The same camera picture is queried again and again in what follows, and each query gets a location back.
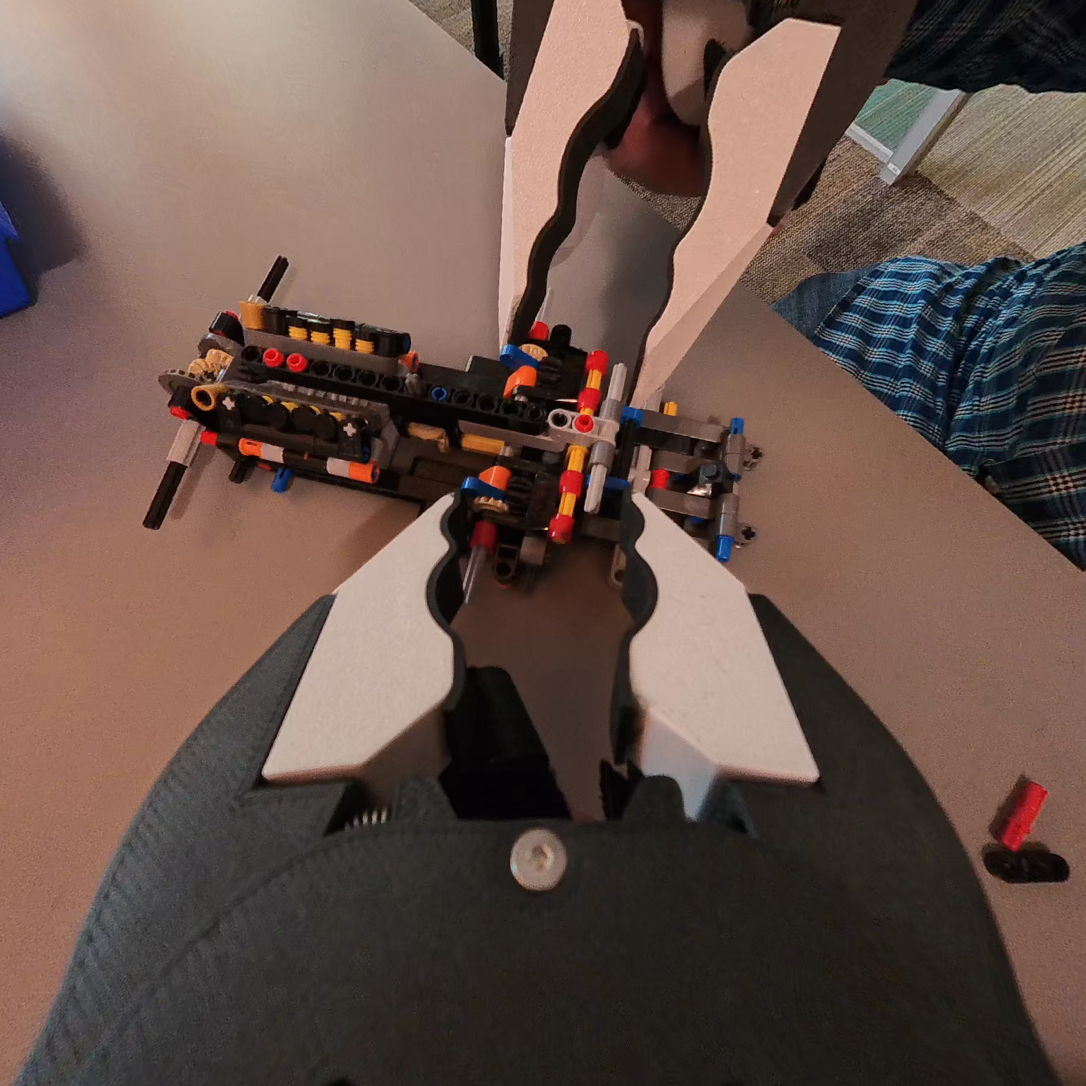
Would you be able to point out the person's right hand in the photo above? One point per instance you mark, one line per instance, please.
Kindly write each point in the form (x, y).
(662, 148)

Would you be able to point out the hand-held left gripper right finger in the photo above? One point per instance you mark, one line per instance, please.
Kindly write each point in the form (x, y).
(717, 679)

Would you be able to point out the red lego pin piece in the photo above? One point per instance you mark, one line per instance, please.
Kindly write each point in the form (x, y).
(1021, 814)

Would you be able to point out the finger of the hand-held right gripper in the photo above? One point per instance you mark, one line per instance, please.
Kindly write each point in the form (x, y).
(747, 161)
(547, 144)

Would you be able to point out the person's blue plaid clothing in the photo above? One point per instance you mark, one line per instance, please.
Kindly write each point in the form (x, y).
(976, 382)

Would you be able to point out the person's blue jeans leg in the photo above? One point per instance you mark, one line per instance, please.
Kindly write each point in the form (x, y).
(802, 301)

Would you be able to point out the blue plastic storage bin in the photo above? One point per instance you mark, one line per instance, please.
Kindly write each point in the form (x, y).
(13, 263)

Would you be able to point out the multicoloured lego technic model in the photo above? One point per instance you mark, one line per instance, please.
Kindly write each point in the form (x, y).
(475, 407)

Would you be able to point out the white metal frame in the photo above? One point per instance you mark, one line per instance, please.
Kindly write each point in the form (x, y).
(921, 144)

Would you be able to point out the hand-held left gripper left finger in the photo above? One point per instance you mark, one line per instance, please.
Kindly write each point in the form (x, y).
(365, 670)

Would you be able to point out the black metal furniture leg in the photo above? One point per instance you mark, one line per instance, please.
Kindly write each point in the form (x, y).
(485, 34)

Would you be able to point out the black lego beam piece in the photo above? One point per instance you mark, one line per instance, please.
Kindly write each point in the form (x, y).
(1027, 867)

